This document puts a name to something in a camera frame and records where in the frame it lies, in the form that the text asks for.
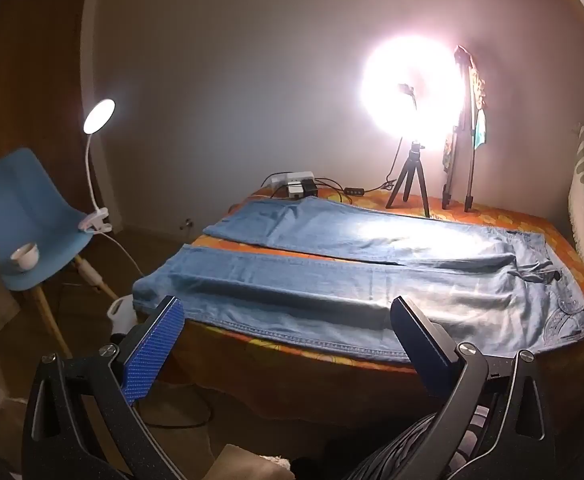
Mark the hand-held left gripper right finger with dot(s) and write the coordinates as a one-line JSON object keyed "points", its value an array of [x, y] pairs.
{"points": [[422, 355]]}

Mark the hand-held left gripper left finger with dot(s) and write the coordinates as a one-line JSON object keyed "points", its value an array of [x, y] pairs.
{"points": [[147, 355]]}

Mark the blue denim pants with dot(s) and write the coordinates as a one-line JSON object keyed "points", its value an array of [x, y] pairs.
{"points": [[322, 290]]}

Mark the white floor appliance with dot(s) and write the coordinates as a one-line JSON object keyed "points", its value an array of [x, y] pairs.
{"points": [[122, 310]]}

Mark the beige cloth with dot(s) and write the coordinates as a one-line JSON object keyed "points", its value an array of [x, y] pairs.
{"points": [[252, 465]]}

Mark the white cup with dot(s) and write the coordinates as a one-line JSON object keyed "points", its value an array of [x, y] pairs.
{"points": [[24, 256]]}

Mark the orange floral bedspread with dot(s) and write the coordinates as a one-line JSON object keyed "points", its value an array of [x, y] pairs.
{"points": [[497, 216]]}

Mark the small black tripod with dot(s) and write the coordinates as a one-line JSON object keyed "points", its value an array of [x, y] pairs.
{"points": [[406, 180]]}

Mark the blue chair with wooden legs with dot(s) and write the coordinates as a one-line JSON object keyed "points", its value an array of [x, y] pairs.
{"points": [[27, 200]]}

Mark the black charger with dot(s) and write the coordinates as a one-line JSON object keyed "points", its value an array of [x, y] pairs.
{"points": [[310, 188]]}

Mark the folded grey tripod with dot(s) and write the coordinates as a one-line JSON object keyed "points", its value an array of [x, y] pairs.
{"points": [[470, 160]]}

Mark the white charger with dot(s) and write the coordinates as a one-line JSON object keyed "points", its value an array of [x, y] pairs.
{"points": [[295, 191]]}

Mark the white power strip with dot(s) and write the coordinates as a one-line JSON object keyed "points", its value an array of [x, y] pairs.
{"points": [[282, 178]]}

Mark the colourful hanging cloth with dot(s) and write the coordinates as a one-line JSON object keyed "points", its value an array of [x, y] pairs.
{"points": [[481, 130]]}

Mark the white clip lamp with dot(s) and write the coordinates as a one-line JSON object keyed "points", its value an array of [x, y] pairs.
{"points": [[99, 112]]}

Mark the brown wooden door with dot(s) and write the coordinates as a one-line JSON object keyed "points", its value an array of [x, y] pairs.
{"points": [[32, 60]]}

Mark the wall socket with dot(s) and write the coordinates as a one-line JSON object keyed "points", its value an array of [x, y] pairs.
{"points": [[187, 223]]}

